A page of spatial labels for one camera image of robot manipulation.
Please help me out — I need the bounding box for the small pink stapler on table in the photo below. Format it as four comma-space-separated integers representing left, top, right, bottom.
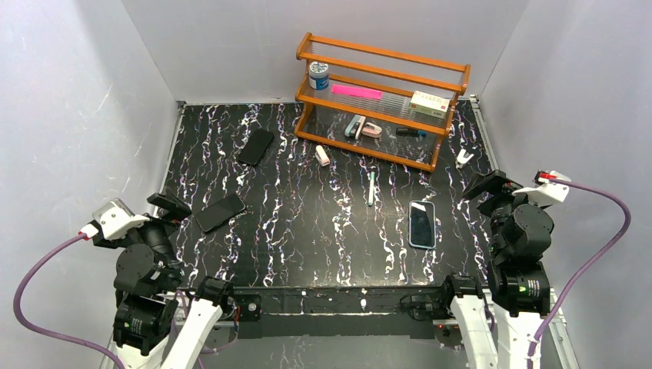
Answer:
315, 145, 331, 167

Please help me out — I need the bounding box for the white staple remover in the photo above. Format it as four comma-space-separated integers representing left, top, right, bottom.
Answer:
455, 148, 474, 169

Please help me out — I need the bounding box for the black phone near left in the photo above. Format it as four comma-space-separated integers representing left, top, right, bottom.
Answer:
195, 194, 246, 233

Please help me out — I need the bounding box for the orange wooden two-tier shelf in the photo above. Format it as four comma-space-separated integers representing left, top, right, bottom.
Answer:
294, 32, 471, 172

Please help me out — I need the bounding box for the black phone far left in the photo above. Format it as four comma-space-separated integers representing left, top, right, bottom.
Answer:
237, 129, 274, 165

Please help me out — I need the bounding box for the light blue phone case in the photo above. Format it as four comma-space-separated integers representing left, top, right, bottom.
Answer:
408, 200, 437, 251

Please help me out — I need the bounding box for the black blue marker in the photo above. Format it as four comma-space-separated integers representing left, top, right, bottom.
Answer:
395, 127, 427, 138

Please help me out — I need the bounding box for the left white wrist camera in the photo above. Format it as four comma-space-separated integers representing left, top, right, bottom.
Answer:
78, 198, 149, 241

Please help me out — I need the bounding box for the pink white stapler on shelf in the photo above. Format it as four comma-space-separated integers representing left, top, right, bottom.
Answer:
361, 123, 382, 138

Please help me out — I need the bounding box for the green white pen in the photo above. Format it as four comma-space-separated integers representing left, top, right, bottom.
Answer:
367, 171, 376, 207

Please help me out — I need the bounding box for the pink flat ruler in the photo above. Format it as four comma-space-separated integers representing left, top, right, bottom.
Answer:
331, 85, 383, 100

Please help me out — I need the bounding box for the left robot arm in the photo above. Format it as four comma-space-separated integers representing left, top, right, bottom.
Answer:
85, 193, 238, 368

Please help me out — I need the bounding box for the blue white round jar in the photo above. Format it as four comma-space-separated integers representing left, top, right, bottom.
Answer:
308, 61, 330, 91

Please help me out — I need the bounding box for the teal white stapler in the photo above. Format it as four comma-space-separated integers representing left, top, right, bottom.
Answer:
344, 115, 366, 140

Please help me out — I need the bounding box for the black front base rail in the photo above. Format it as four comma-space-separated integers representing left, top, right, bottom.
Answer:
232, 286, 457, 339

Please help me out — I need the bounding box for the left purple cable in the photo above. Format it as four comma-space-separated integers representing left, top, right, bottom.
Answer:
12, 231, 126, 369

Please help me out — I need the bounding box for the white red cardboard box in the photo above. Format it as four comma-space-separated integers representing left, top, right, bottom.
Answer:
409, 91, 450, 118

